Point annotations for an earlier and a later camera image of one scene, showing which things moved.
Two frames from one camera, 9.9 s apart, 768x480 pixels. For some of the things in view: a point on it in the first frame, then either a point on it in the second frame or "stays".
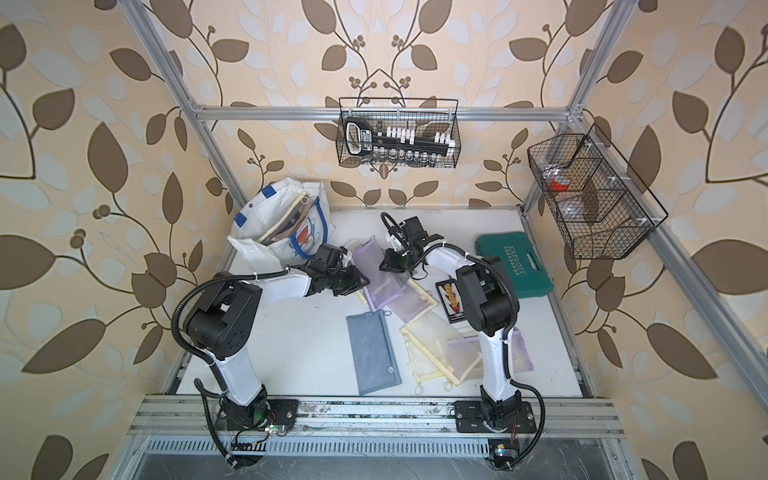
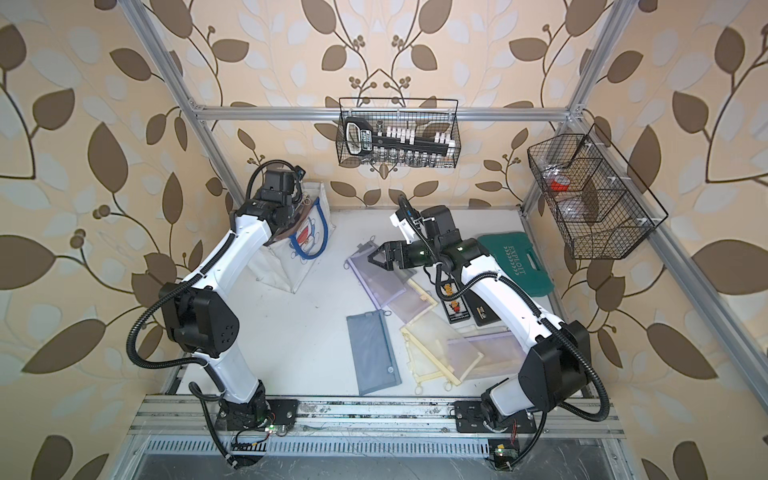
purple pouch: [379, 285] stays
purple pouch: [464, 356] stays
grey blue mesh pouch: [374, 360] stays
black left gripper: [354, 283] → [292, 203]
